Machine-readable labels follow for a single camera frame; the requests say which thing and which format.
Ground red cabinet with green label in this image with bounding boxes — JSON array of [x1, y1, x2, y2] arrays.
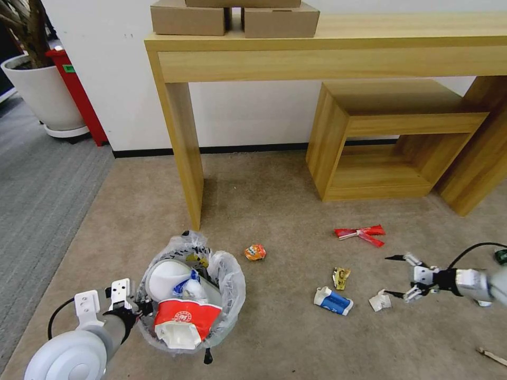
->
[[44, 47, 110, 148]]

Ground brown cardboard box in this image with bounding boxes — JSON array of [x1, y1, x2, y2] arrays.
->
[[243, 1, 321, 40], [150, 0, 228, 37]]

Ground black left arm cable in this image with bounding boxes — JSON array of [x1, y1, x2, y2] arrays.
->
[[47, 298, 77, 341]]

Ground white plastic bowl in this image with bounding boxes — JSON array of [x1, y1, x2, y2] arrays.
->
[[148, 261, 195, 301]]

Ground white crumpled paper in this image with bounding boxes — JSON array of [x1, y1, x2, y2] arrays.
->
[[368, 288, 393, 313]]

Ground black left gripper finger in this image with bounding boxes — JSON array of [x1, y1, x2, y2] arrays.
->
[[133, 297, 155, 318]]

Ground crushed red paper cup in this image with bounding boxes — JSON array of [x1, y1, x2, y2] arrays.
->
[[152, 298, 222, 352]]

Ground red chopstick wrapper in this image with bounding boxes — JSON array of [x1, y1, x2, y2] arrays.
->
[[334, 224, 383, 240], [355, 231, 386, 249]]

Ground light wooden desk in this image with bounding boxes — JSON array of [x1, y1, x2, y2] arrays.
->
[[143, 11, 507, 232]]

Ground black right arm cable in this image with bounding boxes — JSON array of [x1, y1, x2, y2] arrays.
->
[[449, 242, 507, 274]]

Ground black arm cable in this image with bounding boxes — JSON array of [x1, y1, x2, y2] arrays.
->
[[47, 298, 77, 341], [449, 242, 507, 274]]

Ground gold snack wrapper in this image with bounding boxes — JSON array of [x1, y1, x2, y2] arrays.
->
[[332, 267, 352, 291]]

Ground white wheeled pot saucer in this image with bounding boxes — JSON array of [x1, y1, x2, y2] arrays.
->
[[43, 124, 91, 145]]

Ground orange crumpled snack wrapper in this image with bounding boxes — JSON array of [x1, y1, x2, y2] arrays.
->
[[243, 243, 267, 262]]

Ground crushed blue white carton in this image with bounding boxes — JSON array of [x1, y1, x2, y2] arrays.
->
[[313, 286, 354, 317]]

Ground light wooden side shelf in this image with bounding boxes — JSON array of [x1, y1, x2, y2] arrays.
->
[[305, 78, 490, 203]]

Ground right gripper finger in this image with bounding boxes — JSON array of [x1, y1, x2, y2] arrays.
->
[[383, 284, 423, 304], [384, 253, 423, 268]]

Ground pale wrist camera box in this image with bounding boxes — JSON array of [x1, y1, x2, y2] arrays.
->
[[110, 278, 132, 311], [413, 265, 438, 287]]

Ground blue white crumpled wrapper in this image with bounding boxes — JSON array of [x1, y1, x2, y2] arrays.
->
[[172, 269, 210, 302]]

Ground wooden stick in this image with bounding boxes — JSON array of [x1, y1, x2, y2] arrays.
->
[[476, 346, 507, 367]]

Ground white plant pot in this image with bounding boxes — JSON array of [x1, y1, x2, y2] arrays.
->
[[0, 53, 87, 132]]

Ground clear plastic bin liner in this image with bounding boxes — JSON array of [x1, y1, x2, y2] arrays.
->
[[136, 230, 247, 365]]

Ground grey trash bin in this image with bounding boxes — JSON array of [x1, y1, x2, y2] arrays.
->
[[139, 253, 243, 354]]

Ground brown plant trunk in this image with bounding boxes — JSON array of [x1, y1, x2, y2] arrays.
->
[[0, 0, 51, 70]]

